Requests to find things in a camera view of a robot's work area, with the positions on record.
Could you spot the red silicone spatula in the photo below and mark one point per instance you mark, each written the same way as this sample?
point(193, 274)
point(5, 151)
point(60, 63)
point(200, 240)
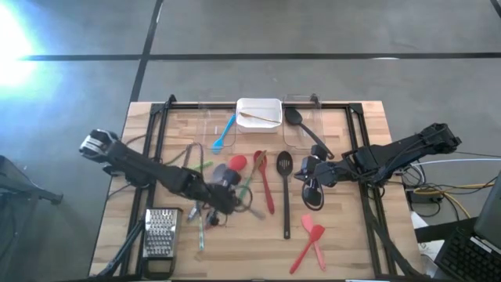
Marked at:
point(316, 232)

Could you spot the black power adapter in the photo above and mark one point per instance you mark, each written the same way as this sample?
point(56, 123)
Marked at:
point(419, 197)

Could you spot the steel cheese grater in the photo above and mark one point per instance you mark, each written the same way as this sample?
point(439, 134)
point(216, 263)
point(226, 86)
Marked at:
point(161, 231)

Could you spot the black laptop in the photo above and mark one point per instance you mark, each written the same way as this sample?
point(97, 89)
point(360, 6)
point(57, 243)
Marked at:
point(466, 254)

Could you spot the steel butter knife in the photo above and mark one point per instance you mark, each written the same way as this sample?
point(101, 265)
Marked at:
point(258, 214)

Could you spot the white paper sheet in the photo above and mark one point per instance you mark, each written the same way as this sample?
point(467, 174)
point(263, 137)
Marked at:
point(418, 223)

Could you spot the red ladle with steel neck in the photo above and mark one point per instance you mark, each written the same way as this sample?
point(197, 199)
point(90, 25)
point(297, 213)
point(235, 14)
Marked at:
point(237, 163)

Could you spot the black slotted spoon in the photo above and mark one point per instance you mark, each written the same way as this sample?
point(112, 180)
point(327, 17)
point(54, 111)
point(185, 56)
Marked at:
point(293, 115)
point(286, 211)

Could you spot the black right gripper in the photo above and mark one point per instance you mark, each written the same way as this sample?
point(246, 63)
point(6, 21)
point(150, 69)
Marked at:
point(329, 172)

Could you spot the thin wooden knife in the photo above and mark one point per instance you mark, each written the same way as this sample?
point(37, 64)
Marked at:
point(258, 117)

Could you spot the white plastic bin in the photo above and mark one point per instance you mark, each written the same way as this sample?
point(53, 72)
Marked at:
point(270, 107)

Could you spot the black floor stand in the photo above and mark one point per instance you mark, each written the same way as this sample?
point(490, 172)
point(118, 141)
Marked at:
point(23, 188)

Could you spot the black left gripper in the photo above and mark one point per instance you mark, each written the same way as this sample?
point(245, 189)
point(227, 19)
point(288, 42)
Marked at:
point(217, 196)

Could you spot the black aluminium table frame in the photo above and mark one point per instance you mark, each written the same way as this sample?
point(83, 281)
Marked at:
point(180, 105)

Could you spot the blue silicone spatula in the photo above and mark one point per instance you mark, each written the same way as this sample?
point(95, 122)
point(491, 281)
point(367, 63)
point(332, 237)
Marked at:
point(217, 145)

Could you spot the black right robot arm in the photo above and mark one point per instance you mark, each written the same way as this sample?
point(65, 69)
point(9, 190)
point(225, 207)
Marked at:
point(391, 156)

